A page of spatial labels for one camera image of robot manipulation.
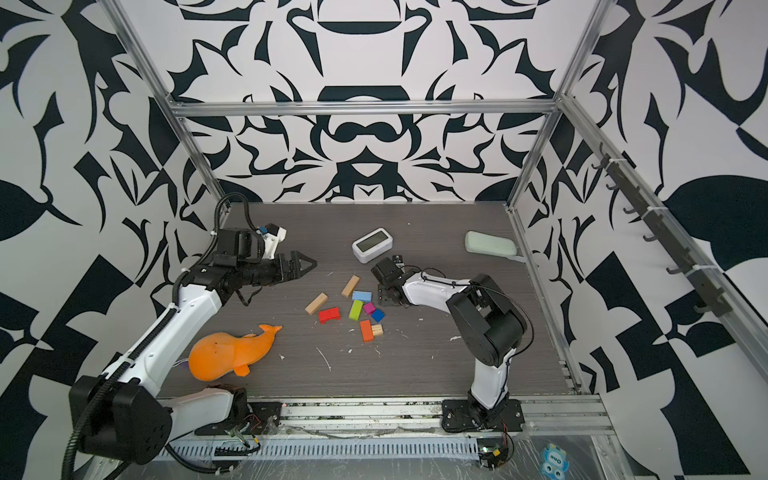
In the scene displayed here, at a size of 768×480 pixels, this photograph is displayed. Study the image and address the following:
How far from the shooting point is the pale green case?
3.47 ft

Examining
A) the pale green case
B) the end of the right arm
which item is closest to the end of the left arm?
the end of the right arm

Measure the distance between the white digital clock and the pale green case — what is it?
0.28 m

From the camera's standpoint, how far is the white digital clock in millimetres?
1038
